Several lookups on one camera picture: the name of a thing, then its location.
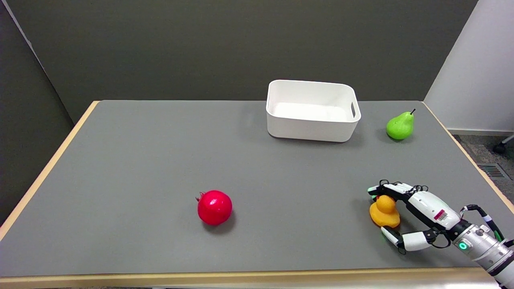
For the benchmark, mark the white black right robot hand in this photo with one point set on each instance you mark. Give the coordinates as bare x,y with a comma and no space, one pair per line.
425,208

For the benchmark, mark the yellow rubber duck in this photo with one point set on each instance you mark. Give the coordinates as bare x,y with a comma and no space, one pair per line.
384,212

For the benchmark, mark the floor vent grille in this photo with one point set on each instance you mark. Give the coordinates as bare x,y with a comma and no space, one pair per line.
492,171

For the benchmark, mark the green pear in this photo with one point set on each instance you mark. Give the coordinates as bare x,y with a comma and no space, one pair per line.
400,125

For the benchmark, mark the black chair caster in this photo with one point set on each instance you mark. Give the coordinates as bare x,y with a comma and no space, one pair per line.
502,147

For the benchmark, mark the white plastic bin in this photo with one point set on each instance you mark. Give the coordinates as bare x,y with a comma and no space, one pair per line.
312,111

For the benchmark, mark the red pomegranate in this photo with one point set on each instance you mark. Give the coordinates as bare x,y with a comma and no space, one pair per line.
215,207

